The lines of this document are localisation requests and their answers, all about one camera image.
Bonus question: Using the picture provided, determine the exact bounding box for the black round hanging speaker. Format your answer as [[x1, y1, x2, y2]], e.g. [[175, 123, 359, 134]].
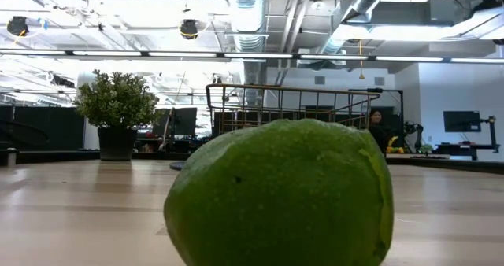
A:
[[180, 18, 199, 41], [6, 16, 29, 38]]

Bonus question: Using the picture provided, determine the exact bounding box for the yellow toy fruit pile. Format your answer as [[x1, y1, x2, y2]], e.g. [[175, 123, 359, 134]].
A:
[[387, 135, 406, 155]]

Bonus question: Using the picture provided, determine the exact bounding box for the long ceiling light strip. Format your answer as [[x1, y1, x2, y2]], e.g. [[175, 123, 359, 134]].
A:
[[0, 48, 504, 65]]

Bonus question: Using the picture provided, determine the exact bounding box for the person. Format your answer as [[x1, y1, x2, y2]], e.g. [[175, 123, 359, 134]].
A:
[[368, 108, 395, 155]]

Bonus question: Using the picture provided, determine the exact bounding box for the black computer monitor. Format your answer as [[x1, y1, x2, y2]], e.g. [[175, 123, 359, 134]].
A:
[[443, 110, 482, 134], [172, 107, 198, 136], [152, 108, 174, 138]]

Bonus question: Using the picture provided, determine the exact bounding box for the green potted plant black pot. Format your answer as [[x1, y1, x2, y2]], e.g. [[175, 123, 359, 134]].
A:
[[73, 69, 161, 162]]

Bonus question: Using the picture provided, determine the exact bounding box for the green lime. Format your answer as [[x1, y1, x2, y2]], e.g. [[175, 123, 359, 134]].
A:
[[163, 118, 395, 266]]

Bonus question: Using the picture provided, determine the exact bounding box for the black office partition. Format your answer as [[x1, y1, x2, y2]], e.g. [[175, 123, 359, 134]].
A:
[[0, 105, 86, 152]]

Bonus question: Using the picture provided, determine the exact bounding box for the yellow hanging pendant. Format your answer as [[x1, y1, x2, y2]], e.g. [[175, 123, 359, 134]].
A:
[[357, 39, 365, 81]]

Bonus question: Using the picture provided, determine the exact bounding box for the small grey metal post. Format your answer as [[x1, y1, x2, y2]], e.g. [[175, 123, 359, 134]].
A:
[[5, 147, 19, 167]]

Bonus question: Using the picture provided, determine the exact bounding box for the wire basket with wooden rim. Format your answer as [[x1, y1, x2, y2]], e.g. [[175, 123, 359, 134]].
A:
[[205, 83, 381, 135]]

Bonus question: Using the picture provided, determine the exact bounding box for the ribbed silver air duct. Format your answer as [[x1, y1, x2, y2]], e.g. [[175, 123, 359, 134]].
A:
[[224, 0, 272, 109]]

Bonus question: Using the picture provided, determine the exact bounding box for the dark office desk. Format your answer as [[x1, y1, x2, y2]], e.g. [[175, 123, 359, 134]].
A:
[[435, 142, 501, 161]]

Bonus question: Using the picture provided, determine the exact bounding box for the blue monitor stand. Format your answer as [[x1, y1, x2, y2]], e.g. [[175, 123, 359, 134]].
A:
[[479, 115, 499, 151]]

